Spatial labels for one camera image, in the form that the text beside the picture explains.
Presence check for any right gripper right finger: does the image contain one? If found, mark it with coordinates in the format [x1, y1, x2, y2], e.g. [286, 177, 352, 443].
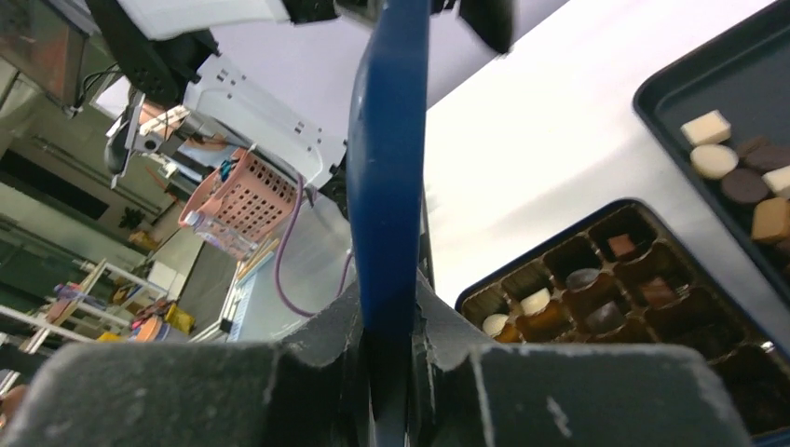
[410, 278, 752, 446]

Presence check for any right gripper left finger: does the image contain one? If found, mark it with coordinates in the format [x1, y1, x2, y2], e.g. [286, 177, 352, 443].
[1, 282, 369, 446]

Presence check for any blue chocolate box with insert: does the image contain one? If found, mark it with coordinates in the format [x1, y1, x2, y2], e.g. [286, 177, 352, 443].
[455, 199, 789, 446]

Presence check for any blue box lid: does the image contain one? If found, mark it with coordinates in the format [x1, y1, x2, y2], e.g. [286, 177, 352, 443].
[347, 1, 431, 446]

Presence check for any black chocolate tray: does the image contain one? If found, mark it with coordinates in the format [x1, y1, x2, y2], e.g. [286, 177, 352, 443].
[633, 1, 789, 300]

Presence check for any white round chocolate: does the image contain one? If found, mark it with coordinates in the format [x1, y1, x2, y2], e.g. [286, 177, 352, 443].
[689, 144, 740, 181]

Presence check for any white square chocolate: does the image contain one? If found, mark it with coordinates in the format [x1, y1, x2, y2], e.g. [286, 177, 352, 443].
[680, 110, 731, 146]

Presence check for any clear plastic bottle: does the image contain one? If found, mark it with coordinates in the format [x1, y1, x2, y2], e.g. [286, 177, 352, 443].
[184, 211, 258, 261]

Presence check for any pink perforated basket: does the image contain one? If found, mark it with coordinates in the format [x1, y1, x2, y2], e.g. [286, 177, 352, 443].
[179, 149, 296, 242]

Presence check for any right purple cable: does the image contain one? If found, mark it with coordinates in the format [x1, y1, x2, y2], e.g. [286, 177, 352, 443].
[273, 172, 356, 318]

